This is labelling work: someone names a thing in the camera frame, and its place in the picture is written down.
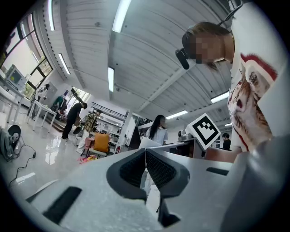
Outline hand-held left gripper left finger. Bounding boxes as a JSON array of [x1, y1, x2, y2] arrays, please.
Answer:
[[28, 149, 165, 232]]

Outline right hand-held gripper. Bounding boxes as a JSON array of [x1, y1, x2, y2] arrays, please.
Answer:
[[178, 112, 222, 150]]

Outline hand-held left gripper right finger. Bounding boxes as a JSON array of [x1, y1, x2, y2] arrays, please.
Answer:
[[146, 148, 235, 232]]

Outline red flowers in white pot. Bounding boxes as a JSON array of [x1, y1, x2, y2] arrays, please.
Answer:
[[77, 155, 98, 164]]

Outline person's white cat-print shirt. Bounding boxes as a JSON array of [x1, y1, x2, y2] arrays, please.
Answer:
[[227, 2, 288, 155]]

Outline orange chair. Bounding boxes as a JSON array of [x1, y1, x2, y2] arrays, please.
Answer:
[[87, 133, 111, 159]]

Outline white storage shelf rack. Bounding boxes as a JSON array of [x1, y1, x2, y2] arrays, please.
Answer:
[[90, 101, 130, 150]]

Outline person's head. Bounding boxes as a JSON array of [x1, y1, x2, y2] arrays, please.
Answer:
[[182, 21, 235, 71]]

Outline green hanging jacket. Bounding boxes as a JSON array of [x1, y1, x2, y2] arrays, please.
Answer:
[[53, 96, 69, 111]]

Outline white metal-leg table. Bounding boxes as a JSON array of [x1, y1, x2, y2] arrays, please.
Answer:
[[27, 101, 58, 133], [0, 86, 26, 124]]

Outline grey backpack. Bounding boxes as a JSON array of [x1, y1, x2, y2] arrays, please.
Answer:
[[0, 128, 13, 159]]

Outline white microwave oven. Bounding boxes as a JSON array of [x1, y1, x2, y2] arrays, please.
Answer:
[[5, 64, 28, 91]]

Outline large black-framed window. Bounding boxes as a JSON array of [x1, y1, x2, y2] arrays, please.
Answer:
[[0, 13, 54, 100]]

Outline black power cable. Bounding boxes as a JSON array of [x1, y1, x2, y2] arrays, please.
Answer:
[[9, 138, 37, 187]]

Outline black head camera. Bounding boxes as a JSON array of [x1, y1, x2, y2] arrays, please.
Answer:
[[175, 48, 190, 70]]

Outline black camera cable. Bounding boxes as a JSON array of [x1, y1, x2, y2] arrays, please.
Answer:
[[217, 0, 244, 26]]

